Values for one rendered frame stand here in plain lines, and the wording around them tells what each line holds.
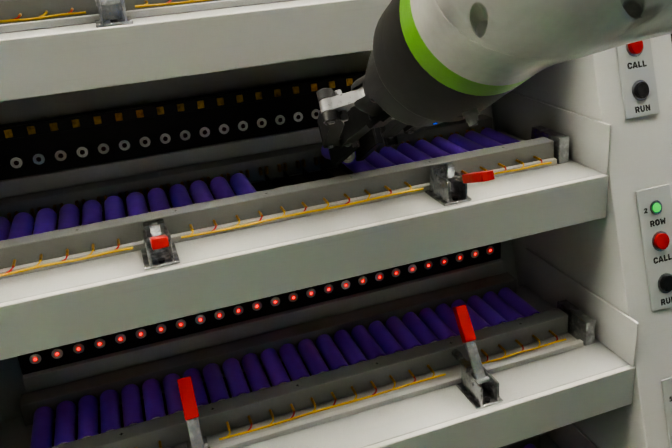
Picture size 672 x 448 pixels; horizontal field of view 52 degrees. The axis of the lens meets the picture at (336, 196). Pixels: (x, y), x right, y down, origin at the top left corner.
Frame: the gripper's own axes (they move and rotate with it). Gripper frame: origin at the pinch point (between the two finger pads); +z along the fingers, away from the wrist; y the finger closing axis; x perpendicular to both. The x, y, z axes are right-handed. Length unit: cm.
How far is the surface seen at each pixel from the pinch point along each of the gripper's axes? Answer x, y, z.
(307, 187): 3.7, 5.5, 0.0
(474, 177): 6.9, -6.6, -8.7
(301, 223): 6.9, 7.0, -0.8
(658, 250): 16.9, -27.4, -2.4
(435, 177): 5.4, -6.2, -2.1
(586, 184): 9.1, -20.5, -3.7
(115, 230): 4.2, 22.6, -0.1
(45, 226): 2.1, 28.4, 3.6
